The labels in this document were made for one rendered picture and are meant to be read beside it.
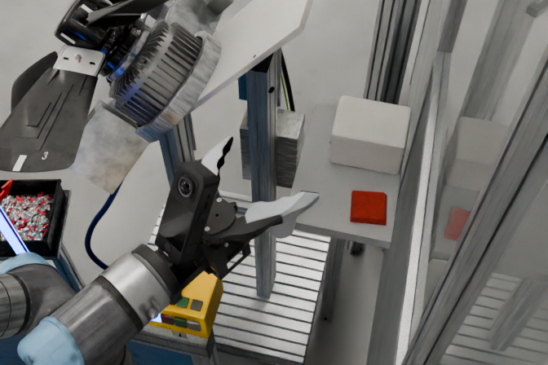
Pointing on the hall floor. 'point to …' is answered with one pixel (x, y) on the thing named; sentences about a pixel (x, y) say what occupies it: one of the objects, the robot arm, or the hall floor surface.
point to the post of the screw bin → (64, 265)
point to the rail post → (206, 359)
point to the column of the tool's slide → (395, 36)
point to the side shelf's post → (332, 277)
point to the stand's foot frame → (302, 258)
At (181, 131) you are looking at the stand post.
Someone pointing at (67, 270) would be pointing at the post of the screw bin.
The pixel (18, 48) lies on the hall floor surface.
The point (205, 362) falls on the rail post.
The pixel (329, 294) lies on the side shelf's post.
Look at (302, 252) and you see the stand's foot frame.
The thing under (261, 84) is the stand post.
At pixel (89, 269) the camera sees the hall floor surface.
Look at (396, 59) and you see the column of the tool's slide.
